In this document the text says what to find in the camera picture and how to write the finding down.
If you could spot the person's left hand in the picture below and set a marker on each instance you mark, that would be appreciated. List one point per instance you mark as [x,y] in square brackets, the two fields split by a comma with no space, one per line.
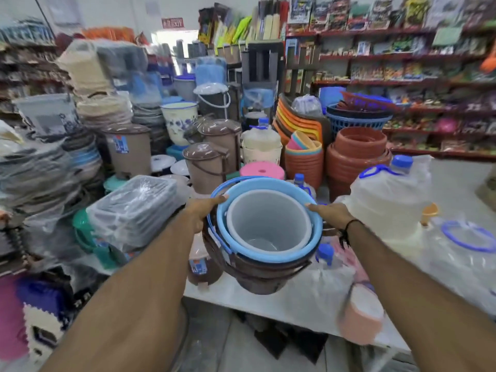
[199,211]

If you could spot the person's right hand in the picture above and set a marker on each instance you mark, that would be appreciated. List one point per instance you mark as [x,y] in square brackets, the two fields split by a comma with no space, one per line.
[335,215]

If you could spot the person's right thumb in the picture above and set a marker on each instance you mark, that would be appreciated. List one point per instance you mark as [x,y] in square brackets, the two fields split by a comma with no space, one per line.
[317,208]

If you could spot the person's left thumb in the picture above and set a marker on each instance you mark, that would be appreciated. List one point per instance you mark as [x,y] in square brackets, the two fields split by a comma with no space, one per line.
[220,199]

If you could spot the blue plastic bucket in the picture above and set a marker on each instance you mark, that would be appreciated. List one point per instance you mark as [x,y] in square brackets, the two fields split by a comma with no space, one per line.
[271,256]

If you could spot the person's right forearm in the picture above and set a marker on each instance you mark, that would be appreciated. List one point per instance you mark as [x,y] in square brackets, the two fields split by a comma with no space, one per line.
[422,306]

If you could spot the person's left forearm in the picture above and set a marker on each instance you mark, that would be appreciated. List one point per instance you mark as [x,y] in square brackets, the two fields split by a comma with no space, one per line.
[135,302]

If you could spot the beige pedal bin brown lid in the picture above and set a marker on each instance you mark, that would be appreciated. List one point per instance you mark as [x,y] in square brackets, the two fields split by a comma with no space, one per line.
[224,139]
[130,151]
[205,166]

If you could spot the black wristband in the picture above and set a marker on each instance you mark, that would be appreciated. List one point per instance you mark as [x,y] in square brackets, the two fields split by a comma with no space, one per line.
[347,230]

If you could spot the stack of orange pots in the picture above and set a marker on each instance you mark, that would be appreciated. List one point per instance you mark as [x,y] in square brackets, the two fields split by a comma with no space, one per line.
[304,162]

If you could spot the pink round lid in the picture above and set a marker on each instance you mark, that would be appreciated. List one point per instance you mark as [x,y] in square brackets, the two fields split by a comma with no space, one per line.
[262,170]

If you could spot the grey plastic bucket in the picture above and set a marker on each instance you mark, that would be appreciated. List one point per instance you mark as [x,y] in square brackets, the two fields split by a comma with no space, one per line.
[267,228]

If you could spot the stack of terracotta plant pots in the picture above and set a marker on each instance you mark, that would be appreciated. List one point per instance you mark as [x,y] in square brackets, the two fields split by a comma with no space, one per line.
[358,158]

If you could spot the small clear jug blue cap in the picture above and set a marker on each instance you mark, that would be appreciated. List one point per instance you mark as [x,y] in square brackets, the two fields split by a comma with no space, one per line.
[325,275]

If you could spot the cream water cooler jug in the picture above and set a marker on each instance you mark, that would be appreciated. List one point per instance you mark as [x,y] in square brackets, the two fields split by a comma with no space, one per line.
[261,145]

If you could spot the small beige bin brown lid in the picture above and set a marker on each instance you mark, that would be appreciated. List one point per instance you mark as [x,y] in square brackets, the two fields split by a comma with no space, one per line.
[201,267]

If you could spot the stack of wrapped clear trays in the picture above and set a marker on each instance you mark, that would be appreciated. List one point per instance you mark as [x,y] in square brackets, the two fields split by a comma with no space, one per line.
[135,211]

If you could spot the dark brown plastic bucket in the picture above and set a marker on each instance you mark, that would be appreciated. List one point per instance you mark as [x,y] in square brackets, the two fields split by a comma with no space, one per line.
[267,278]

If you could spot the white floral bucket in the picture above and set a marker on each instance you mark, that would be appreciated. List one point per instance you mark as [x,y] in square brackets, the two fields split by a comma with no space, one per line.
[179,122]

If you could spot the stack of orange basins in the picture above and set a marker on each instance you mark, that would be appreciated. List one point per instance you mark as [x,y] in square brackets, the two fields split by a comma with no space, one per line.
[298,120]

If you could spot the blue plastic laundry basket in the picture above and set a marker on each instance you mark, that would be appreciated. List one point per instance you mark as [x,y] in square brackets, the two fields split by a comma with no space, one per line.
[356,120]

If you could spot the dark bucket with white lid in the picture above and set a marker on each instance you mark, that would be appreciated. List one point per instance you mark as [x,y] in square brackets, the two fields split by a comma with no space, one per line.
[212,100]

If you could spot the orange plastic cup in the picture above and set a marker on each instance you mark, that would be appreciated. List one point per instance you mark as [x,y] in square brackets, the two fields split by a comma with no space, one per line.
[429,213]

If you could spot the pink plastic bucket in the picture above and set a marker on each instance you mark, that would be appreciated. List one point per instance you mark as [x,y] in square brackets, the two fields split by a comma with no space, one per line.
[360,317]

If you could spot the red plastic basket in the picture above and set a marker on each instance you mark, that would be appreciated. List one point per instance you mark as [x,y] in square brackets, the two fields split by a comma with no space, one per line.
[368,100]

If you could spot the wrapped blue water dispenser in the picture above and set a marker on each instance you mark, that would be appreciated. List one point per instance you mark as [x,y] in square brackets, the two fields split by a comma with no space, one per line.
[210,71]

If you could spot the stack of dark grey stools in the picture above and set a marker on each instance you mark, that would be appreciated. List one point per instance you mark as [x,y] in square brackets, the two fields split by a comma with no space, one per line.
[263,65]

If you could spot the green plastic basin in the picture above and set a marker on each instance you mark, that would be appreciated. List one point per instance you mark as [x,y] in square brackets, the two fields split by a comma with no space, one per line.
[83,232]

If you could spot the red shelving with packaged goods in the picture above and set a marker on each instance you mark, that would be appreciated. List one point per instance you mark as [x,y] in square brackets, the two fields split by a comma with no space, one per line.
[407,73]

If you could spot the row of colourful packaged brooms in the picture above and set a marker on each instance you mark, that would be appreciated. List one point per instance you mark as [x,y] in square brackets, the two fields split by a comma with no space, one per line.
[240,25]

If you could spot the red exit sign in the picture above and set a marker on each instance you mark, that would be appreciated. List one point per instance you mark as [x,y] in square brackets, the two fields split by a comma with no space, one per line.
[173,23]

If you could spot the wrapped stack of cream baskets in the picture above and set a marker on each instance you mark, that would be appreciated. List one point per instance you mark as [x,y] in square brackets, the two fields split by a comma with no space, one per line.
[87,69]

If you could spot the wrapped stack of grey baskets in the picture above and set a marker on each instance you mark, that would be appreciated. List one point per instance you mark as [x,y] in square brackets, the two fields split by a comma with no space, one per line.
[35,178]

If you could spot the grey printed storage box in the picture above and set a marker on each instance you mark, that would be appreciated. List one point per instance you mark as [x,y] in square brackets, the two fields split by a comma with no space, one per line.
[46,114]

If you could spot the purple and pink foam mats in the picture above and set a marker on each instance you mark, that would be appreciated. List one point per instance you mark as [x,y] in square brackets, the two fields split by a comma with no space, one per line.
[27,317]

